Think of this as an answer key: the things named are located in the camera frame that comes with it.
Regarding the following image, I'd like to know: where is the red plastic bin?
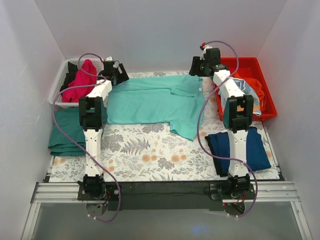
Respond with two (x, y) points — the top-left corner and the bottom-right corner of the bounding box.
(215, 57), (277, 122)

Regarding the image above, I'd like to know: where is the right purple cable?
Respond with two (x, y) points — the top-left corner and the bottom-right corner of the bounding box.
(196, 40), (257, 221)

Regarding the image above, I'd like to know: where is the magenta shirt in basket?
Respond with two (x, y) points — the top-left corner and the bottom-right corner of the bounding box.
(61, 59), (97, 103)

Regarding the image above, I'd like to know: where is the folded navy blue shirt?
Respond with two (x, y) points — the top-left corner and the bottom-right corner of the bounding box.
(205, 127), (271, 177)

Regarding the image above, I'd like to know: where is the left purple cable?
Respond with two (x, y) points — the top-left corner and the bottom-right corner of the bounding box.
(51, 52), (122, 223)

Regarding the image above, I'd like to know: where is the white plastic basket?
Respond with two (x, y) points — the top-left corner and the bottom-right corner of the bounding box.
(48, 57), (106, 110)

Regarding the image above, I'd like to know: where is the aluminium mounting rail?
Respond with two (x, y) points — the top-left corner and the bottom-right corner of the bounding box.
(22, 181), (312, 240)

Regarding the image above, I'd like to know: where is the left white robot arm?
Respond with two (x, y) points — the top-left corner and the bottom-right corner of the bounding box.
(78, 56), (129, 200)

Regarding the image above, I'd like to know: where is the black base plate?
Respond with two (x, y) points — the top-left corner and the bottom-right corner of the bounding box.
(77, 180), (255, 211)

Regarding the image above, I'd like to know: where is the turquoise t shirt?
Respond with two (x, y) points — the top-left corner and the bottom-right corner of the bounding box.
(106, 74), (205, 141)

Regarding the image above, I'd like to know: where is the patterned light blue shirt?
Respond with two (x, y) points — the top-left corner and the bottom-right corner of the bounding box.
(218, 78), (262, 116)

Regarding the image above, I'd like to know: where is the folded dark green shirt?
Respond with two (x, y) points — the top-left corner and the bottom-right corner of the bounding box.
(48, 107), (86, 157)

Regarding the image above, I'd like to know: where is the purple cable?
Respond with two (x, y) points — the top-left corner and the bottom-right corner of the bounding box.
(51, 52), (122, 223)
(196, 40), (257, 221)

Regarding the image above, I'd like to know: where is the floral table mat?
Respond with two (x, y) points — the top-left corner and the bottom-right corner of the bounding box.
(48, 71), (280, 183)

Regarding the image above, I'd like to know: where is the black garment in basket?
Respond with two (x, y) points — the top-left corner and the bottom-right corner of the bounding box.
(59, 62), (78, 92)

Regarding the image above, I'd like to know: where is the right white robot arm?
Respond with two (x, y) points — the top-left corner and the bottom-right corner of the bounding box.
(189, 43), (254, 199)

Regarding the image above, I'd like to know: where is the orange shirt in bin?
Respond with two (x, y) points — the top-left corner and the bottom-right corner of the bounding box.
(233, 72), (267, 112)

